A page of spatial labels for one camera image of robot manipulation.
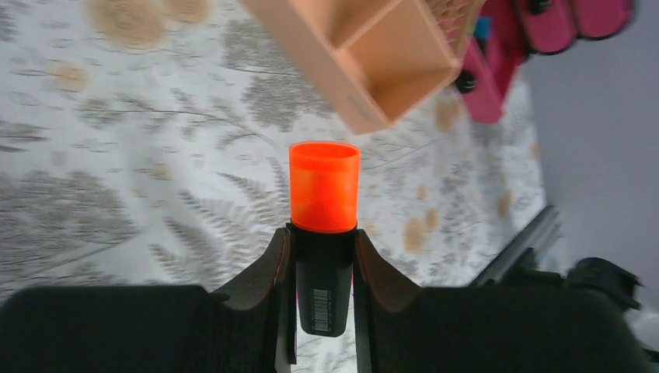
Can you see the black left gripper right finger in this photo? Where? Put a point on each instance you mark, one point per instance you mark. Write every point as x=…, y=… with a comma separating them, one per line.
x=402, y=327

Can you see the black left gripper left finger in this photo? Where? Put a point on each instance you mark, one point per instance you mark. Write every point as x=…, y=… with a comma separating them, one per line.
x=247, y=325

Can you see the orange cap black highlighter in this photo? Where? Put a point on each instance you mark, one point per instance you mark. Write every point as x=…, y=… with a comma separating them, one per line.
x=324, y=184

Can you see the blue cap black highlighter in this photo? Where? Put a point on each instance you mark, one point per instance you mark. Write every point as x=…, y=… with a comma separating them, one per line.
x=482, y=28

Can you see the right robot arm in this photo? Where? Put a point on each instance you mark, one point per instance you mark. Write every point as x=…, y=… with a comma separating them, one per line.
x=597, y=283

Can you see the floral tablecloth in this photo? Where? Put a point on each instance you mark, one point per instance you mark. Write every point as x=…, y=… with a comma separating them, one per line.
x=145, y=143

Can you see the peach plastic file organizer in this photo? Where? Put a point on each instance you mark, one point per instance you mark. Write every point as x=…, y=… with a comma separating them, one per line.
x=372, y=61

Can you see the black pink drawer unit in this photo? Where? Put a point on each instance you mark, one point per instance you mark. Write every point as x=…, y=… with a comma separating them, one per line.
x=552, y=27

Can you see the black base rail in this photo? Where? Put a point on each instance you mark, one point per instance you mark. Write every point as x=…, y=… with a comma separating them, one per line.
x=520, y=247

